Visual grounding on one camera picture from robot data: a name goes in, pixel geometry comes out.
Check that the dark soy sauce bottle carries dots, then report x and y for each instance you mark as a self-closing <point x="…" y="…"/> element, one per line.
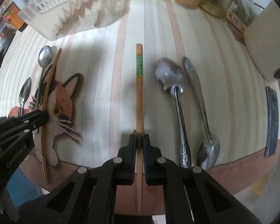
<point x="10" y="11"/>

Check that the small steel spoon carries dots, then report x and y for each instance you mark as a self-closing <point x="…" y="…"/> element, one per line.
<point x="24" y="94"/>

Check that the steel spoon patterned handle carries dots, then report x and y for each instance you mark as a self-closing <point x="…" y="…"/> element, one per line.
<point x="173" y="80"/>

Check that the red white seasoning packet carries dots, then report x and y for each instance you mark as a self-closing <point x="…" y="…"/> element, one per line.
<point x="233" y="17"/>

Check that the clear plastic utensil basket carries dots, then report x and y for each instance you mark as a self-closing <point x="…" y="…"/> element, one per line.
<point x="55" y="19"/>

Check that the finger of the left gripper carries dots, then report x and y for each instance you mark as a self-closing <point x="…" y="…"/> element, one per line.
<point x="35" y="120"/>

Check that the blue smartphone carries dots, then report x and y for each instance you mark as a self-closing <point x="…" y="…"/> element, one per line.
<point x="273" y="122"/>

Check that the steel spoon bowl down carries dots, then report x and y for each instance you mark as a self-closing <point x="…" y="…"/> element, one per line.
<point x="209" y="149"/>

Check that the wooden chopstick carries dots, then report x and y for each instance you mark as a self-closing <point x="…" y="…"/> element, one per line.
<point x="44" y="108"/>

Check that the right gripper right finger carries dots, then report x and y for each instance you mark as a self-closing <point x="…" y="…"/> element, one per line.
<point x="152" y="169"/>

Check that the white pink electric kettle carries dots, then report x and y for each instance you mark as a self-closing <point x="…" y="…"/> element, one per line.
<point x="262" y="40"/>

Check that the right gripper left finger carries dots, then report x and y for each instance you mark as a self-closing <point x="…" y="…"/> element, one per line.
<point x="126" y="169"/>

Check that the cat shaped mat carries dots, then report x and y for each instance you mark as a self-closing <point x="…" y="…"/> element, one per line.
<point x="61" y="111"/>

